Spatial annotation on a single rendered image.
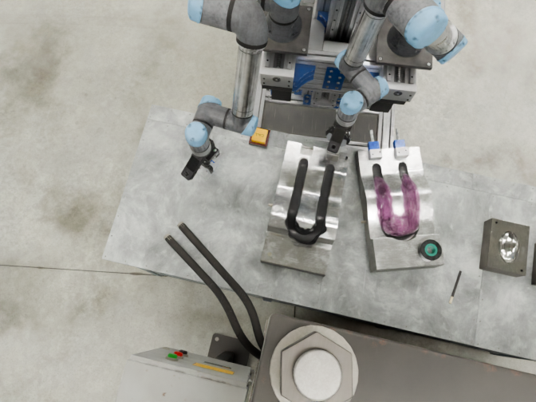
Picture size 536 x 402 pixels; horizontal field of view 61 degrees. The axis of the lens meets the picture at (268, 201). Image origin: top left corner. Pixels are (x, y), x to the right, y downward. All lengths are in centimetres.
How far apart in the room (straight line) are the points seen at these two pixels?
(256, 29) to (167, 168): 82
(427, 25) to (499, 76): 206
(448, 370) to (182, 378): 69
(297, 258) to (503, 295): 83
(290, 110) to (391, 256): 123
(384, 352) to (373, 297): 124
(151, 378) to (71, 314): 169
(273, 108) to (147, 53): 99
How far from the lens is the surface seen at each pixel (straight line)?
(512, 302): 207
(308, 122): 268
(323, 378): 58
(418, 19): 138
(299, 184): 184
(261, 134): 195
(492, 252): 199
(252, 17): 139
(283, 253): 179
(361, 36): 159
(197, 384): 118
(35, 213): 302
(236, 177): 193
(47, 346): 289
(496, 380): 70
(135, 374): 121
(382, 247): 180
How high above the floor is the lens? 263
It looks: 75 degrees down
